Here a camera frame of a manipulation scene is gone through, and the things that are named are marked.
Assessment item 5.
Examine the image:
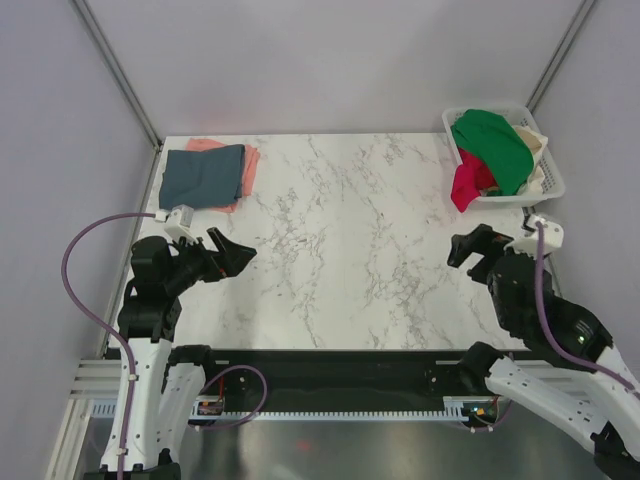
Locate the cream white t shirt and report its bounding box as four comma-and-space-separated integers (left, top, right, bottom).
479, 124, 549, 197

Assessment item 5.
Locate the aluminium frame post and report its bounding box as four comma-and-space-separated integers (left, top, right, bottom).
69, 0, 164, 149
526, 0, 599, 112

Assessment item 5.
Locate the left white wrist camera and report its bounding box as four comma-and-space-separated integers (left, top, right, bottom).
154, 204, 196, 243

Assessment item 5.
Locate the white slotted cable duct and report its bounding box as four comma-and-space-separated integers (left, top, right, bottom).
89, 396, 511, 421

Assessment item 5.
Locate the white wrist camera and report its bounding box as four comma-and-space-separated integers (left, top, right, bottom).
504, 214, 564, 259
154, 204, 196, 243

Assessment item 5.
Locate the magenta t shirt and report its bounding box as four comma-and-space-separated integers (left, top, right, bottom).
450, 147, 497, 213

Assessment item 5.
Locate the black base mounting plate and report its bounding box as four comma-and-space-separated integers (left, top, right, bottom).
169, 348, 506, 414

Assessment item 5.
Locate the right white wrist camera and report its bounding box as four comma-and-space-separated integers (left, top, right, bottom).
504, 214, 564, 259

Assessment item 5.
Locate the beige t shirt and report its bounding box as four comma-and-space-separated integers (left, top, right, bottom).
513, 125, 548, 165

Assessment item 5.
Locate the right aluminium frame post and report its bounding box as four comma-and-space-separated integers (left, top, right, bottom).
526, 0, 599, 112

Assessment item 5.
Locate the green polo shirt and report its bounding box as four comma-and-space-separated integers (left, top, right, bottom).
451, 109, 534, 196

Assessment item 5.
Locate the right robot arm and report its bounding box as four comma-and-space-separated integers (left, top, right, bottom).
447, 215, 639, 479

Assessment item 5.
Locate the white plastic laundry basket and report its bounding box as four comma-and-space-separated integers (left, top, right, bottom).
442, 102, 565, 211

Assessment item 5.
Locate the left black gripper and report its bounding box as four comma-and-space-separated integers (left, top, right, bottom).
164, 227, 255, 294

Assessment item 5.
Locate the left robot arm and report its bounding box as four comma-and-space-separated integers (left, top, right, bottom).
85, 228, 257, 479

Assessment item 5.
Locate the folded blue-grey t shirt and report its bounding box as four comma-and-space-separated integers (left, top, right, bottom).
158, 144, 245, 210

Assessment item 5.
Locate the left aluminium frame post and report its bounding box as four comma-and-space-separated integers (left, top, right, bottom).
69, 0, 164, 149

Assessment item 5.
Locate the folded salmon t shirt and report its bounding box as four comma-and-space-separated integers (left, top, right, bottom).
186, 138, 261, 214

